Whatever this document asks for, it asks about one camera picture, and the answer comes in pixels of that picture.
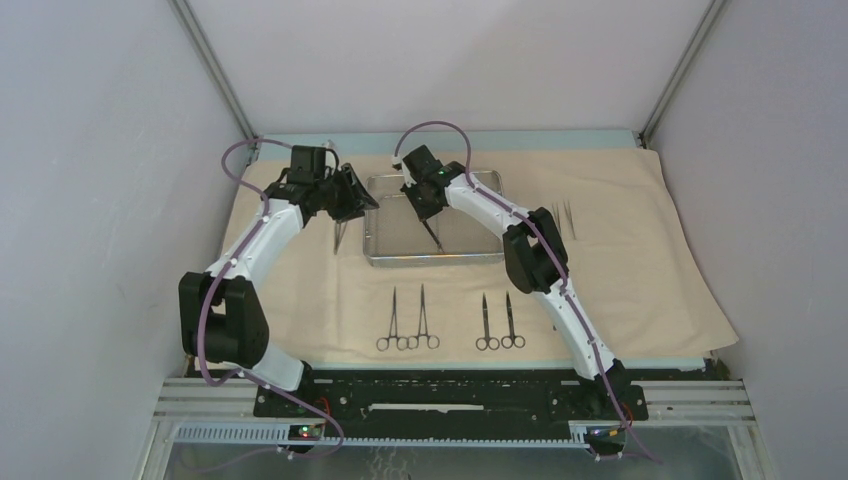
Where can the metal surgical forceps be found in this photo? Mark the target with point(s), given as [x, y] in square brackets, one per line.
[571, 217]

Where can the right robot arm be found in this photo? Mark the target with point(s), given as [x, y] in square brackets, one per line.
[534, 254]

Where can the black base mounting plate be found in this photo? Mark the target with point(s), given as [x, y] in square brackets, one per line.
[558, 393]

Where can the thin metal needle tweezers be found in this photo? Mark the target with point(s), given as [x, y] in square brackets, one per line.
[561, 217]

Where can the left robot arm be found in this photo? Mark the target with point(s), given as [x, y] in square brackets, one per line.
[222, 320]

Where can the metal hemostat clamp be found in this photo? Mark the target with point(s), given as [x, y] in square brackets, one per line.
[423, 336]
[392, 337]

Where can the aluminium frame rail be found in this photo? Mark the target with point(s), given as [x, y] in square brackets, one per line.
[241, 412]

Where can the metal surgical instrument tray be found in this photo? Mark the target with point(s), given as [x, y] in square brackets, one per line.
[393, 237]

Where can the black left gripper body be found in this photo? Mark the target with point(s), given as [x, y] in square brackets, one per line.
[326, 185]

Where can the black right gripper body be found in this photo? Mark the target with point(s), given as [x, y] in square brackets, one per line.
[426, 207]

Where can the metal surgical scissors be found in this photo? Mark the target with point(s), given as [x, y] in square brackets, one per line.
[512, 340]

